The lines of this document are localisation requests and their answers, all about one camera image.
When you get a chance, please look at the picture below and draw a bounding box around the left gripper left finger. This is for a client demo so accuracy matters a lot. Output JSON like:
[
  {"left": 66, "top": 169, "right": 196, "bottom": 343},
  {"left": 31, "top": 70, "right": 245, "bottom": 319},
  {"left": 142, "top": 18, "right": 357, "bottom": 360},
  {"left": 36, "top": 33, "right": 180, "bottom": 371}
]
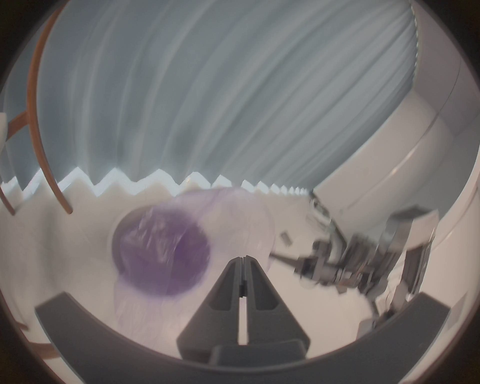
[{"left": 176, "top": 256, "right": 244, "bottom": 364}]

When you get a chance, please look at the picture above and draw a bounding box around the purple plastic bag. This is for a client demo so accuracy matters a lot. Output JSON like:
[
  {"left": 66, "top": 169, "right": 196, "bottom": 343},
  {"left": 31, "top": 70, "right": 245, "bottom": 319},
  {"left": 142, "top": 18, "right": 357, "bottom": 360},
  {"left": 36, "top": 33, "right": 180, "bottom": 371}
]
[{"left": 112, "top": 187, "right": 278, "bottom": 338}]

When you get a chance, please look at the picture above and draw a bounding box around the pale blue curtain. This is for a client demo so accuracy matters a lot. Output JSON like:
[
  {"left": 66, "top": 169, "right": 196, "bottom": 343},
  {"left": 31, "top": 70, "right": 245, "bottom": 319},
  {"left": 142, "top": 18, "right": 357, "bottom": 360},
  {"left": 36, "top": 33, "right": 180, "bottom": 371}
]
[{"left": 0, "top": 0, "right": 421, "bottom": 199}]

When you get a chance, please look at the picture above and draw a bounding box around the white wooden chair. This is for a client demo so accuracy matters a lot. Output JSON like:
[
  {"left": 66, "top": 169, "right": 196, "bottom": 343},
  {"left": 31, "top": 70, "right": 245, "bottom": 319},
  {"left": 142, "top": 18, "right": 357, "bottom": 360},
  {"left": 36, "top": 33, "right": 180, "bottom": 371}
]
[{"left": 0, "top": 5, "right": 74, "bottom": 361}]

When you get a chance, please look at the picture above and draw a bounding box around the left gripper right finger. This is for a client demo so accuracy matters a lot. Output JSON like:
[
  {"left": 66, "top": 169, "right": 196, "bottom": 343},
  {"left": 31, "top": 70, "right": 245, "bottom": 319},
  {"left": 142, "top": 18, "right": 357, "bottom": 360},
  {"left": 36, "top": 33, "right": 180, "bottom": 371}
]
[{"left": 244, "top": 255, "right": 312, "bottom": 355}]

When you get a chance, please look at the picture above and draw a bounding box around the white trash bin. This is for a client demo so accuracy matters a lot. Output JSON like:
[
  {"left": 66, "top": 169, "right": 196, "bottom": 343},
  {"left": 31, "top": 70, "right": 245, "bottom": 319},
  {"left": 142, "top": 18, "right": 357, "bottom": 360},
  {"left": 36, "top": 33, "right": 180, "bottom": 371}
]
[{"left": 110, "top": 204, "right": 212, "bottom": 299}]

